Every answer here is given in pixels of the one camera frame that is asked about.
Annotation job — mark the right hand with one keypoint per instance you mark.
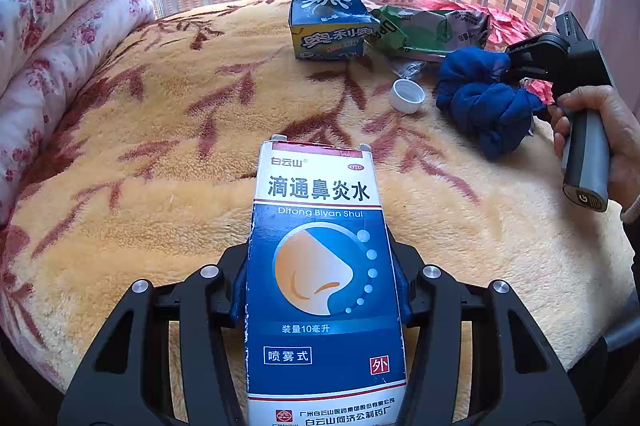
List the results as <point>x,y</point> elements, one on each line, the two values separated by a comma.
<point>621,127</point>

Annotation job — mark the rolled white floral quilt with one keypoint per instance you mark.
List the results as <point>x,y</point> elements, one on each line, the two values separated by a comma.
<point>49,50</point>

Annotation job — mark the dark blue cloth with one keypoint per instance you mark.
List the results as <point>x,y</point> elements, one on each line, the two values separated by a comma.
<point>471,92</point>

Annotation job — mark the green grey snack bag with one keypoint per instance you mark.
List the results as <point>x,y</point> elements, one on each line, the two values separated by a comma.
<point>420,34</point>

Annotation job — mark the clear plastic wrapper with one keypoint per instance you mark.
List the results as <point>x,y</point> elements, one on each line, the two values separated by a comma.
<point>406,68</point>

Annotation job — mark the white plastic bottle cap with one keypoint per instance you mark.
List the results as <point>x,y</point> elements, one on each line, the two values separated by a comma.
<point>406,96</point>

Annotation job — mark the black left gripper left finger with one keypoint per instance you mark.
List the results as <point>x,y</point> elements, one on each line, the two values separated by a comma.
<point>124,379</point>

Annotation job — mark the yellow floral fleece blanket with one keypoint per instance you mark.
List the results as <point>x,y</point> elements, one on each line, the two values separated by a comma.
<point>150,174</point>

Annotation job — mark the blue yellow cookie box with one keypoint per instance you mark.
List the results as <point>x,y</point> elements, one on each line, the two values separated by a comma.
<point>330,30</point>

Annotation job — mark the blue white medicine box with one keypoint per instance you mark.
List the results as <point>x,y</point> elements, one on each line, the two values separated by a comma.
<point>323,334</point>

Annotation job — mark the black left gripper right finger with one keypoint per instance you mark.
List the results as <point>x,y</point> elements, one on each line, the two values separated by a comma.
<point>516,379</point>

